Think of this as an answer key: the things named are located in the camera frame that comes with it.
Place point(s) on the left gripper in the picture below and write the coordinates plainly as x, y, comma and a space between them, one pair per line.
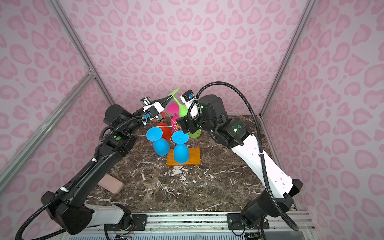
160, 100

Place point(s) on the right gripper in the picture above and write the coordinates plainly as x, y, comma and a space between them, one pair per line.
184, 120

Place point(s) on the green wine glass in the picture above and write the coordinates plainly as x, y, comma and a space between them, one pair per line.
181, 105
196, 134

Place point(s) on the green wine glass front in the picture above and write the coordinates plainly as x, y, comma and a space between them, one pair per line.
181, 105

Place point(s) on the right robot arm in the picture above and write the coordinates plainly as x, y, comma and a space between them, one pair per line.
277, 197

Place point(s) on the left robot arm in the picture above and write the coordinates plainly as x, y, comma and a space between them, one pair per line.
67, 206

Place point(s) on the magenta wine glass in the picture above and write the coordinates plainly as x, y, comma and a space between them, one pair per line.
174, 109

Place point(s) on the red wine glass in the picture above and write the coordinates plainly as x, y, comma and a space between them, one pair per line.
163, 127

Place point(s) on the wooden rack base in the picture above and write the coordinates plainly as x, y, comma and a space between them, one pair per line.
195, 158

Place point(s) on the blue wine glass front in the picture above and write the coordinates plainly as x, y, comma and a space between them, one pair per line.
181, 151

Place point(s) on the blue wine glass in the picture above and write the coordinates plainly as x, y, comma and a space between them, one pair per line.
160, 145
181, 151

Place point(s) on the blue wine glass left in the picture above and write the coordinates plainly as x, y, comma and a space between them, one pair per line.
160, 145

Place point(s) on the pink sponge block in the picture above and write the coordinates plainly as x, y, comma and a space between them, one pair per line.
111, 184

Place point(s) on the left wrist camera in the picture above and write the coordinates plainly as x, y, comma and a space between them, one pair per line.
153, 109

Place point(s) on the gold wire glass rack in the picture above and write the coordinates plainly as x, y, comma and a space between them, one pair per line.
172, 127

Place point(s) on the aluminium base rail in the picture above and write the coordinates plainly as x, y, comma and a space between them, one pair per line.
204, 226

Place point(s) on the diagonal aluminium frame bar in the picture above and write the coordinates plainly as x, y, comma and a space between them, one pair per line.
20, 159

